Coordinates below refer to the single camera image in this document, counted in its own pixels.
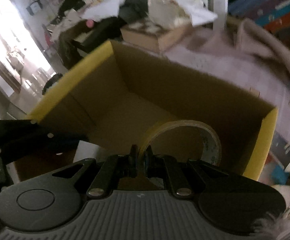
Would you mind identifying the grey purple cloth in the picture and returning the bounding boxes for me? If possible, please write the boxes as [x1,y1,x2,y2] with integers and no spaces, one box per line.
[184,17,290,100]

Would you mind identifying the blue wrapper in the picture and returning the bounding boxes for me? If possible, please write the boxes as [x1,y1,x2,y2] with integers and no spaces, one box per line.
[271,165,290,185]

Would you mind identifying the yellow cardboard box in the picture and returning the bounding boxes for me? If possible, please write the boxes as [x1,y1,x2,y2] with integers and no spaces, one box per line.
[28,41,278,180]

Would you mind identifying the wooden chessboard box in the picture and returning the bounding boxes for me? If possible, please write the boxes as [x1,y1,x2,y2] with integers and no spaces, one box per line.
[121,21,194,53]

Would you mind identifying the black trash bin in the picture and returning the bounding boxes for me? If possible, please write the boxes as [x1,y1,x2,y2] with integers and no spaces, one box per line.
[42,73,63,95]

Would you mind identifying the white tissue pack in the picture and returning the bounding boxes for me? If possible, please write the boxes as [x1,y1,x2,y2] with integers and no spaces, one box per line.
[148,0,217,30]

